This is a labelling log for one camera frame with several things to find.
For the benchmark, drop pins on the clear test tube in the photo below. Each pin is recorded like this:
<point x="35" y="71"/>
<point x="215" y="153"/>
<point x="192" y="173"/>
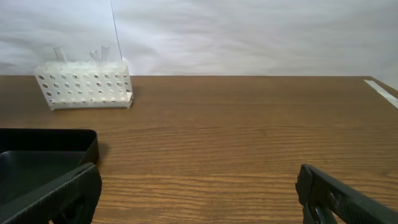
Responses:
<point x="94" y="56"/>
<point x="105" y="53"/>
<point x="61" y="54"/>

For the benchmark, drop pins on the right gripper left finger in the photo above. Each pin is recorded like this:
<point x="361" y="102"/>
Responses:
<point x="46" y="205"/>

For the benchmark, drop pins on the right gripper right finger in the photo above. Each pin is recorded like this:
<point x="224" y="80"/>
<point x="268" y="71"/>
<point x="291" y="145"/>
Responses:
<point x="342" y="202"/>

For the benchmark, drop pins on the white test tube rack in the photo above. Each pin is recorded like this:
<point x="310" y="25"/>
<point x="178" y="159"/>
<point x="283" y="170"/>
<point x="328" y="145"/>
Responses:
<point x="84" y="90"/>

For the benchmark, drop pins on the black tray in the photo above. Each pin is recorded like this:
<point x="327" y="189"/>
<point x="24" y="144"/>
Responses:
<point x="37" y="168"/>

